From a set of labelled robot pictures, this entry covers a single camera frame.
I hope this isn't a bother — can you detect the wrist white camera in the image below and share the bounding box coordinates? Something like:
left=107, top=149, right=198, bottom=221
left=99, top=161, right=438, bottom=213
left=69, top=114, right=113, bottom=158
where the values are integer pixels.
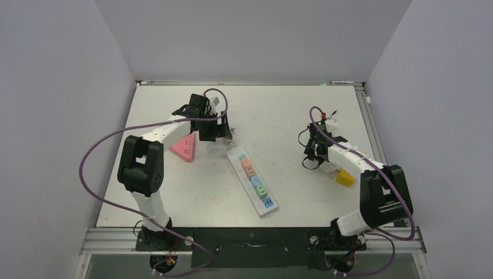
left=325, top=118, right=339, bottom=131
left=208, top=97, right=220, bottom=114

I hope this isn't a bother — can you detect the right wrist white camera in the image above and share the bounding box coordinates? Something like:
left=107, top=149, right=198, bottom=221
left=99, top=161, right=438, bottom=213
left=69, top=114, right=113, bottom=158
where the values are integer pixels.
left=325, top=118, right=339, bottom=131

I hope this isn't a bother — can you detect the white long power strip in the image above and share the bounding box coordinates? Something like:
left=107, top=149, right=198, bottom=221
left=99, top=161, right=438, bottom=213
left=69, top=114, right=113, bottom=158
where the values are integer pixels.
left=226, top=141, right=279, bottom=218

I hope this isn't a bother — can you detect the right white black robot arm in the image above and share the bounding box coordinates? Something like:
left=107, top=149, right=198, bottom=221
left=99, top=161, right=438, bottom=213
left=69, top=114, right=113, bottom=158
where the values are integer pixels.
left=304, top=120, right=413, bottom=249

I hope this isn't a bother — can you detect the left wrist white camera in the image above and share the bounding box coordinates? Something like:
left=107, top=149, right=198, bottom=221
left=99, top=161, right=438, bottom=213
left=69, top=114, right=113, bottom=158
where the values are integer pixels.
left=208, top=97, right=220, bottom=114

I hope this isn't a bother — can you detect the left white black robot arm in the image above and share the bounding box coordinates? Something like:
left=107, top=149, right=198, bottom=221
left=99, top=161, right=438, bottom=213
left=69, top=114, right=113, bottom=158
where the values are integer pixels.
left=117, top=111, right=232, bottom=250

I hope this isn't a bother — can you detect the yellow cube socket plug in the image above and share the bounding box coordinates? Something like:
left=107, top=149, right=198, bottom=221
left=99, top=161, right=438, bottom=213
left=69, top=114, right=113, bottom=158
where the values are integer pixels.
left=335, top=169, right=355, bottom=187

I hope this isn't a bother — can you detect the salmon cube plug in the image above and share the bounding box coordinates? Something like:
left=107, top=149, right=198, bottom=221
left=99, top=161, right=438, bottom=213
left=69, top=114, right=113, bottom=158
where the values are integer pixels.
left=241, top=157, right=252, bottom=170

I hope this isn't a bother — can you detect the tan cube plug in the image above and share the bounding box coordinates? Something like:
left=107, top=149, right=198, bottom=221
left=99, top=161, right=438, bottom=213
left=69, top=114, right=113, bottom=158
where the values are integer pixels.
left=244, top=166, right=256, bottom=180

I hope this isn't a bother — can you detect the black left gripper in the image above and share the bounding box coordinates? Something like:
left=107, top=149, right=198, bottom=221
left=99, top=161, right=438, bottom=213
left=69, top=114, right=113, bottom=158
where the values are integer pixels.
left=198, top=112, right=231, bottom=142

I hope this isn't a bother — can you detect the blue cube plug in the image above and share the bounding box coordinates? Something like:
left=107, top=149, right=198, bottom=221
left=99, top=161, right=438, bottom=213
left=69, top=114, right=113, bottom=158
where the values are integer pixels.
left=250, top=175, right=263, bottom=189

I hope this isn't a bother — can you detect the pink triangular socket base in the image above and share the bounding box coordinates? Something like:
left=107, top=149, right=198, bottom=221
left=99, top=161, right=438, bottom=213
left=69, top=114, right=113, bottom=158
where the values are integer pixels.
left=169, top=133, right=195, bottom=163

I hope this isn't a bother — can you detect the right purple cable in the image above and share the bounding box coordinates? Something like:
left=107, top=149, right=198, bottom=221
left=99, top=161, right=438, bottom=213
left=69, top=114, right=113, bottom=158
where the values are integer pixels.
left=309, top=106, right=417, bottom=277

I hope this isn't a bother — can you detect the aluminium frame rail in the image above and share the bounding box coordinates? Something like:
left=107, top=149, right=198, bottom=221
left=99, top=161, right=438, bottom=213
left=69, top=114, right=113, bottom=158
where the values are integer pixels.
left=81, top=227, right=431, bottom=278

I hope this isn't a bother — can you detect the green cube plug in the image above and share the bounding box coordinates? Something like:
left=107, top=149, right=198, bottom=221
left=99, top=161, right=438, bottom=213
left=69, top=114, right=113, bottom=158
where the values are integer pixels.
left=255, top=184, right=268, bottom=199

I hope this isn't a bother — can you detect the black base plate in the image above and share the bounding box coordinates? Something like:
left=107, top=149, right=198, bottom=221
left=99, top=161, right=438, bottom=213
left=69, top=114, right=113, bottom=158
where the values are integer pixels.
left=135, top=227, right=367, bottom=269

